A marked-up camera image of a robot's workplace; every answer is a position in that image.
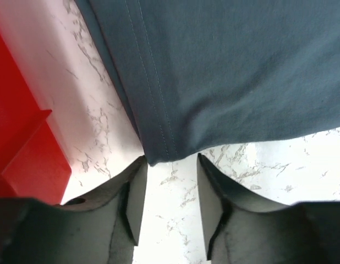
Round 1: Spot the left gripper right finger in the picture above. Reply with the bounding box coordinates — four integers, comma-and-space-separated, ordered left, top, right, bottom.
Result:
197, 155, 340, 263

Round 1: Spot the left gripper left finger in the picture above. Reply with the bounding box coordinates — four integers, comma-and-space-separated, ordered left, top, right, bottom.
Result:
0, 156, 147, 263

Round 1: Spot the dark blue-grey t-shirt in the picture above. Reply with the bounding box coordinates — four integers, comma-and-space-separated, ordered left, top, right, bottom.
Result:
76, 1, 340, 165

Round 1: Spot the red plastic tray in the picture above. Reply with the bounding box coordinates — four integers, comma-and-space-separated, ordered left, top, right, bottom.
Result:
0, 34, 72, 205

